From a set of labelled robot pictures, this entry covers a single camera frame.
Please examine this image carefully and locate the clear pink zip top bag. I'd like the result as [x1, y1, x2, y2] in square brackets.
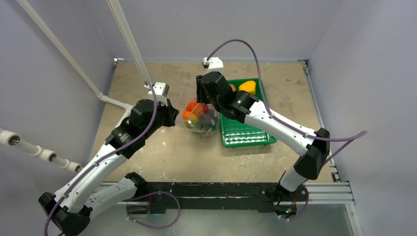
[181, 98, 219, 135]

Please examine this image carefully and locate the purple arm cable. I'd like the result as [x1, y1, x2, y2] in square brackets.
[206, 39, 368, 167]
[43, 83, 159, 236]

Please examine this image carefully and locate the orange green toy mango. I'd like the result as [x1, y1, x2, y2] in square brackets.
[182, 111, 202, 129]

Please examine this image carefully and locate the orange toy pumpkin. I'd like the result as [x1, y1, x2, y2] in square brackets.
[186, 101, 198, 112]

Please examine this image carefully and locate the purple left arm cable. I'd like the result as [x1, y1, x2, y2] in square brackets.
[43, 83, 159, 236]

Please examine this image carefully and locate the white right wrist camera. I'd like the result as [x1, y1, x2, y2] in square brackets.
[202, 57, 224, 74]

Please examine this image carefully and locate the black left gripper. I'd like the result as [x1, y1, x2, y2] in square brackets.
[143, 97, 179, 139]

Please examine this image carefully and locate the yellow toy bell pepper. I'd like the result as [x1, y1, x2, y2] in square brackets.
[238, 80, 257, 95]

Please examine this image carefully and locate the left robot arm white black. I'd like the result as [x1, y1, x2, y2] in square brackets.
[38, 98, 179, 236]

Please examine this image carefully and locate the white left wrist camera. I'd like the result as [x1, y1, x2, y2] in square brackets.
[144, 82, 169, 106]

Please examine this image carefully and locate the green plastic tray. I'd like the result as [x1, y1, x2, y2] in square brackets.
[219, 78, 278, 149]

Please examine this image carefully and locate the white pvc pipe frame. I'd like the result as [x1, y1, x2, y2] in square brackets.
[0, 0, 152, 173]

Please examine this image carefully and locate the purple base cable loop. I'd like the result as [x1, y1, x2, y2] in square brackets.
[125, 192, 181, 230]

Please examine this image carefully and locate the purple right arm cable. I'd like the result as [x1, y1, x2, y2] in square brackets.
[206, 39, 368, 167]

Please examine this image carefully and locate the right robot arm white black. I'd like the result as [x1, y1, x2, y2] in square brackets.
[196, 71, 329, 200]

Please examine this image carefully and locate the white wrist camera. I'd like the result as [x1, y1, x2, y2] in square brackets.
[144, 82, 169, 106]
[202, 57, 224, 74]

